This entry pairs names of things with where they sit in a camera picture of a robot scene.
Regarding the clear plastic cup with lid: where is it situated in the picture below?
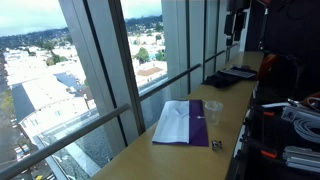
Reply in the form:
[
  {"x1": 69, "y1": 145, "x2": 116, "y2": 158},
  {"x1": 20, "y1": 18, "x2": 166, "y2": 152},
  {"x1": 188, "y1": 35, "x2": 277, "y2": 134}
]
[{"x1": 205, "y1": 101, "x2": 223, "y2": 125}]

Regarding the white paper sheet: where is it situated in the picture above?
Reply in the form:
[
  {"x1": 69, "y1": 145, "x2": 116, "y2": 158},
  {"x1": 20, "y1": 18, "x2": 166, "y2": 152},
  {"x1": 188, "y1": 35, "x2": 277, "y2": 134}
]
[{"x1": 152, "y1": 101, "x2": 189, "y2": 144}]

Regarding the purple folder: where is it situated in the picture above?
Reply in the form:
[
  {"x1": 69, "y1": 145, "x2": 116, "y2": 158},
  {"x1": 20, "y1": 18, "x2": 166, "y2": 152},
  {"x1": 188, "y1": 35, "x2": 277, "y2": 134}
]
[{"x1": 152, "y1": 99, "x2": 210, "y2": 148}]

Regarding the grey keyboard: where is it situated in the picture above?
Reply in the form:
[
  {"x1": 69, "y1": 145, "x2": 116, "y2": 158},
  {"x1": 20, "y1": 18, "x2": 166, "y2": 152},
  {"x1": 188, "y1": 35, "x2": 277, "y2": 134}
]
[{"x1": 221, "y1": 69, "x2": 255, "y2": 78}]

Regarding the black staple remover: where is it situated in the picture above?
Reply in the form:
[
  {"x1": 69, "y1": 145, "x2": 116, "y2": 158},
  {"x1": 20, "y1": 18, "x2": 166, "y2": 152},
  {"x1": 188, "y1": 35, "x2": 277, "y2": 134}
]
[{"x1": 211, "y1": 140, "x2": 223, "y2": 150}]

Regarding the white power strip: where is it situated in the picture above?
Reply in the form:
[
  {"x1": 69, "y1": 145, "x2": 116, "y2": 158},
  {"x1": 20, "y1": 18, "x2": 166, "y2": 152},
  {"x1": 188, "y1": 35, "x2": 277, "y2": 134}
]
[{"x1": 281, "y1": 106, "x2": 320, "y2": 122}]

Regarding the grey window handrail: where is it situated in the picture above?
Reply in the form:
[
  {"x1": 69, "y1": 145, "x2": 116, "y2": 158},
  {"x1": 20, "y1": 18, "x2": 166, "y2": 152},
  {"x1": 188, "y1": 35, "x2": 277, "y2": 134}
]
[{"x1": 1, "y1": 47, "x2": 236, "y2": 180}]

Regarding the black clamp orange handle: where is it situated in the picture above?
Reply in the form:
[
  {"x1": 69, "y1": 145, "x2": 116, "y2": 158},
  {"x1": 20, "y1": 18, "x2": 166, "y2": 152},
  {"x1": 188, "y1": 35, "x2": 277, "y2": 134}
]
[{"x1": 242, "y1": 136, "x2": 277, "y2": 159}]

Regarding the white coiled cable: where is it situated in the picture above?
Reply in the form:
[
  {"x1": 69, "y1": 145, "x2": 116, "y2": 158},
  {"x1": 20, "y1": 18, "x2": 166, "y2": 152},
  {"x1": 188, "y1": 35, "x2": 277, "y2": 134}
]
[{"x1": 293, "y1": 118, "x2": 320, "y2": 144}]

